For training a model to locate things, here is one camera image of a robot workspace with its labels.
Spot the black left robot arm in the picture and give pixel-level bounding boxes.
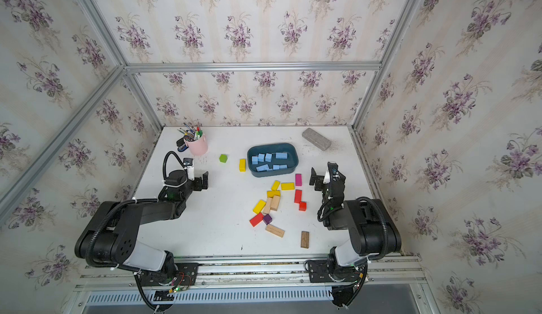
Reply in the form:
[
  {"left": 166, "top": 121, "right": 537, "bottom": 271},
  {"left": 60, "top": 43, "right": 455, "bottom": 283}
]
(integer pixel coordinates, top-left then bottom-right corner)
[{"left": 74, "top": 151, "right": 209, "bottom": 278}]

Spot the black stapler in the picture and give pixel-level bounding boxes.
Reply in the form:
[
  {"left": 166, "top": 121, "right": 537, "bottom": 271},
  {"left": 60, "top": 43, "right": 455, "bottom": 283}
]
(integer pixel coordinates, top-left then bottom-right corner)
[{"left": 176, "top": 137, "right": 188, "bottom": 153}]

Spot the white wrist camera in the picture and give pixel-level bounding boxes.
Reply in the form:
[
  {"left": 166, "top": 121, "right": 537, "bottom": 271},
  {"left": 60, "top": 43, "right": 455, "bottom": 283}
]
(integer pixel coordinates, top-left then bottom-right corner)
[
  {"left": 183, "top": 157, "right": 195, "bottom": 181},
  {"left": 323, "top": 162, "right": 340, "bottom": 184}
]

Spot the red rectangular block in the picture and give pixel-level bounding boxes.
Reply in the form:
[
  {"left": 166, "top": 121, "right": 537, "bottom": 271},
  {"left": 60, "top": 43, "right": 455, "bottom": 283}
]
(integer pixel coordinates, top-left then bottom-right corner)
[{"left": 249, "top": 212, "right": 265, "bottom": 227}]

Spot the yellow long block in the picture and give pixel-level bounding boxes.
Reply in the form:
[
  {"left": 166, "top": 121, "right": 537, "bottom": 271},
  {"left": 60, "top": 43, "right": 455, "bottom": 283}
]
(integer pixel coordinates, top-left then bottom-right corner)
[{"left": 253, "top": 200, "right": 267, "bottom": 215}]

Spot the magenta long block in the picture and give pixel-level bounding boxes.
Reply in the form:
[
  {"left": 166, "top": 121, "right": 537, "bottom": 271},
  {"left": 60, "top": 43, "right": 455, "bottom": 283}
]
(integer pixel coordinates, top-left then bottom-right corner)
[{"left": 295, "top": 174, "right": 303, "bottom": 187}]

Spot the teal plastic bin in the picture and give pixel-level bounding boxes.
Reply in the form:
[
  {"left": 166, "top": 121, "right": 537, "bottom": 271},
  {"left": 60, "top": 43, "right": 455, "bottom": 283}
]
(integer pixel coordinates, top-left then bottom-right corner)
[{"left": 247, "top": 143, "right": 299, "bottom": 178}]

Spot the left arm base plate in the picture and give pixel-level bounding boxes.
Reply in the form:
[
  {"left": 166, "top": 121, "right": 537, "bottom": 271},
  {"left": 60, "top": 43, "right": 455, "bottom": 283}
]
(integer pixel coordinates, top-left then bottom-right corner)
[{"left": 138, "top": 263, "right": 200, "bottom": 287}]

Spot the pink pen cup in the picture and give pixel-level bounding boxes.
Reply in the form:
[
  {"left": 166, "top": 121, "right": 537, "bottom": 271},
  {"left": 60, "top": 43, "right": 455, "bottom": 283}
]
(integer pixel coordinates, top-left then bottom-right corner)
[{"left": 184, "top": 136, "right": 208, "bottom": 156}]

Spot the light wood block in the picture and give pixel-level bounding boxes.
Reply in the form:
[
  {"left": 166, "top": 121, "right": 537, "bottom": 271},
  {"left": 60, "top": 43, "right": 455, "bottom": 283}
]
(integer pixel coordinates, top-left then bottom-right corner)
[{"left": 265, "top": 225, "right": 285, "bottom": 238}]

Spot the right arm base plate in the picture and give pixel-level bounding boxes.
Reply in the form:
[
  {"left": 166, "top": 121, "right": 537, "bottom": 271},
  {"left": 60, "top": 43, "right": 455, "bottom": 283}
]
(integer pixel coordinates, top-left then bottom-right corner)
[{"left": 304, "top": 260, "right": 363, "bottom": 283}]

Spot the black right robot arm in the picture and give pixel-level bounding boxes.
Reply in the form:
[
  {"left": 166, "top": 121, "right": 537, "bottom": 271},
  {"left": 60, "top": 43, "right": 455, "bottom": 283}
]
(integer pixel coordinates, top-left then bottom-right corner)
[{"left": 309, "top": 162, "right": 402, "bottom": 275}]

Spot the natural wood block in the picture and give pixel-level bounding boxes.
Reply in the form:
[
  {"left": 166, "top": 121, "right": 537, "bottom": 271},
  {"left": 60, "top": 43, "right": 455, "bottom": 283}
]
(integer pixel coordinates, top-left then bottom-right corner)
[{"left": 262, "top": 195, "right": 281, "bottom": 215}]

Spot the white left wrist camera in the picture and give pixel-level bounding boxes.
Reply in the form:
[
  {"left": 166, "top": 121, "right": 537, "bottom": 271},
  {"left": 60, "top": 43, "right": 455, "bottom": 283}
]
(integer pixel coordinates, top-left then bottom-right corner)
[{"left": 183, "top": 157, "right": 195, "bottom": 181}]

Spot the red long block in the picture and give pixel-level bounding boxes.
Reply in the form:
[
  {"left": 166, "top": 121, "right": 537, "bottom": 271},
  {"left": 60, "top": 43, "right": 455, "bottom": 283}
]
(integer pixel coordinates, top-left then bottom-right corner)
[{"left": 294, "top": 189, "right": 302, "bottom": 203}]

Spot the dark wood block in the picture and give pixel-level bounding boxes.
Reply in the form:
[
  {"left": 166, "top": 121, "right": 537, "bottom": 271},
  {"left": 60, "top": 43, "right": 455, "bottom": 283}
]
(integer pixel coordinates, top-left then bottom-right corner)
[{"left": 300, "top": 231, "right": 310, "bottom": 249}]

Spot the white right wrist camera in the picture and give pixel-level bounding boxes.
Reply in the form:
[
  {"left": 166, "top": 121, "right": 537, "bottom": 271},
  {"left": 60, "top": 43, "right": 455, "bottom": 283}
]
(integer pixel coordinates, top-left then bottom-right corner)
[{"left": 323, "top": 162, "right": 340, "bottom": 184}]

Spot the purple cube block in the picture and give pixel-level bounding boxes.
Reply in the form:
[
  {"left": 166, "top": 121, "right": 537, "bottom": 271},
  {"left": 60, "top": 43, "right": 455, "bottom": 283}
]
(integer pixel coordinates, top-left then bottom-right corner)
[{"left": 263, "top": 215, "right": 272, "bottom": 225}]

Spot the aluminium rail frame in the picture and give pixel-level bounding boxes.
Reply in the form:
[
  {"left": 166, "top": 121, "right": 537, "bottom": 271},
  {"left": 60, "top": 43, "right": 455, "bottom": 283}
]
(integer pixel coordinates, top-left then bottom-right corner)
[{"left": 63, "top": 252, "right": 429, "bottom": 314}]

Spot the yellow flat block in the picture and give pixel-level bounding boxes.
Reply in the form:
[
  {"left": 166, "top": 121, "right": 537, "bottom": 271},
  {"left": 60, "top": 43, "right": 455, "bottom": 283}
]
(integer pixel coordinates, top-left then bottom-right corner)
[
  {"left": 267, "top": 191, "right": 281, "bottom": 198},
  {"left": 271, "top": 181, "right": 281, "bottom": 191}
]

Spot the yellow upright block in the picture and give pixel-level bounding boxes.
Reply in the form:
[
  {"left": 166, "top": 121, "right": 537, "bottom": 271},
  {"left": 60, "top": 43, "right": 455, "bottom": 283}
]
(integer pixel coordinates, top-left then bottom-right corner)
[{"left": 239, "top": 159, "right": 246, "bottom": 172}]

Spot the grey stone brick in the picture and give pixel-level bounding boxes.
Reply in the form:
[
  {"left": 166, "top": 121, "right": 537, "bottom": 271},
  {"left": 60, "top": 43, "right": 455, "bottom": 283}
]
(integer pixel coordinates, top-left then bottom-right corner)
[{"left": 302, "top": 128, "right": 332, "bottom": 151}]

